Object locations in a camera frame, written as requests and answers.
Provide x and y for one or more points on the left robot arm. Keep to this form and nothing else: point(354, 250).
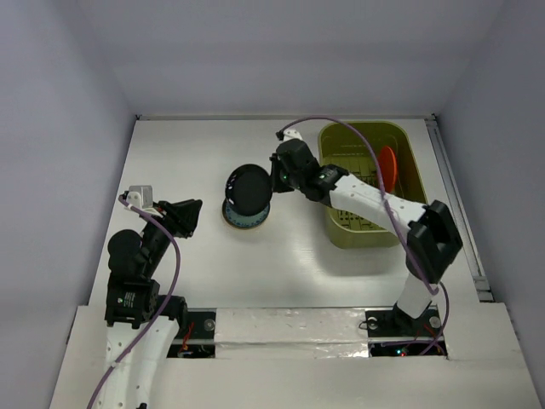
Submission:
point(143, 315)

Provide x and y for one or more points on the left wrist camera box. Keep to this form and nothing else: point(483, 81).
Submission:
point(138, 197)

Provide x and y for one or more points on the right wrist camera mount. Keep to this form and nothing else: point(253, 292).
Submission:
point(288, 135)

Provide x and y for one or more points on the brown yellow plate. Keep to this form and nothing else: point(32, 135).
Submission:
point(251, 225)

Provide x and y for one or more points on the foil covered base bar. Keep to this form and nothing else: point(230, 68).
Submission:
point(290, 333)

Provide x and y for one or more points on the beige patterned plate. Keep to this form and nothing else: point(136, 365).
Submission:
point(245, 230)

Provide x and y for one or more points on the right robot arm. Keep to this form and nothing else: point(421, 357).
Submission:
point(427, 232)

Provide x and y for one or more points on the orange red plate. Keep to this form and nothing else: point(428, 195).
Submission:
point(389, 168)

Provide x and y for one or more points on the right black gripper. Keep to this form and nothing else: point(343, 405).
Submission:
point(276, 173)

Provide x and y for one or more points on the teal blue patterned plate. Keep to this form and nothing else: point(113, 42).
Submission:
point(230, 214)

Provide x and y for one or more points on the olive green dish rack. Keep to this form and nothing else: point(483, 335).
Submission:
point(340, 146)

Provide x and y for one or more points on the black teal plate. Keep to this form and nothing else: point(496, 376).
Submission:
point(248, 190)

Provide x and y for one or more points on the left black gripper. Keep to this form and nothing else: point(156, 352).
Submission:
point(181, 215)

